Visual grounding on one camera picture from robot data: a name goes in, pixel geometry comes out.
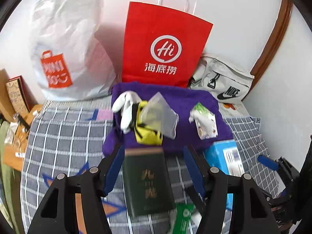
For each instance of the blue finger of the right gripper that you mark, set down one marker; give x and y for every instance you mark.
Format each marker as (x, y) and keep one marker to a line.
(269, 163)

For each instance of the white lint roller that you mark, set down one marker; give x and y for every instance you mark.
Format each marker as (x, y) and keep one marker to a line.
(196, 218)

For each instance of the green wet wipe pack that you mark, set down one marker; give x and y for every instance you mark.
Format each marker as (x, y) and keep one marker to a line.
(182, 217)

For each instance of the yellow black pouch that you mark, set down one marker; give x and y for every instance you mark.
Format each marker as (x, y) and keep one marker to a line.
(144, 134)

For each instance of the grey Nike pouch bag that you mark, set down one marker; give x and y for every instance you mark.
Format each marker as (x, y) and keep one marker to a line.
(225, 81)

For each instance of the white Miniso plastic bag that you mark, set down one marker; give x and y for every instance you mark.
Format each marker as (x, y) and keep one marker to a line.
(69, 62)

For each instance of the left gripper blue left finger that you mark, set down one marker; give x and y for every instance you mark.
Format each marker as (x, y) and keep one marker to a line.
(117, 158)

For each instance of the patterned brown book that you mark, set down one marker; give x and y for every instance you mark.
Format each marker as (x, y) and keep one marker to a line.
(20, 97)

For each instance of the purple towel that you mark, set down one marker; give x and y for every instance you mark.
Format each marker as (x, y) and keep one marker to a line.
(181, 100)

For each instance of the blue tissue box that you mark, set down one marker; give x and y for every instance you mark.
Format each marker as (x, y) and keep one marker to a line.
(224, 155)

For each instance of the white cloth glove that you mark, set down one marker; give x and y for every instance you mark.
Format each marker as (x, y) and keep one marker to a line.
(124, 104)

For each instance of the small flower print packet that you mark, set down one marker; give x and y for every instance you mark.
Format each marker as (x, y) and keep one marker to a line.
(205, 121)

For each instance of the brown wooden door frame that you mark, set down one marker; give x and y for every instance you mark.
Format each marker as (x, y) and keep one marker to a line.
(273, 43)

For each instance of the grey checked star bedsheet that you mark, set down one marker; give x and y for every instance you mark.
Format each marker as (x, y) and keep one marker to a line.
(65, 139)

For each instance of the wooden bedside table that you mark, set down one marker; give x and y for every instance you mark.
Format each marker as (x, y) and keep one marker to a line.
(17, 137)

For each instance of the red Haidilao paper bag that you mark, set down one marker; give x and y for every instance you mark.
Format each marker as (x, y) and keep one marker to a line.
(162, 46)

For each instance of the dark green tea box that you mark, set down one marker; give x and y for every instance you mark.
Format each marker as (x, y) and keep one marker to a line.
(146, 182)

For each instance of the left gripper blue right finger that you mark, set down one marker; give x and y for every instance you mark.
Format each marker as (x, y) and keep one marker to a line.
(196, 169)

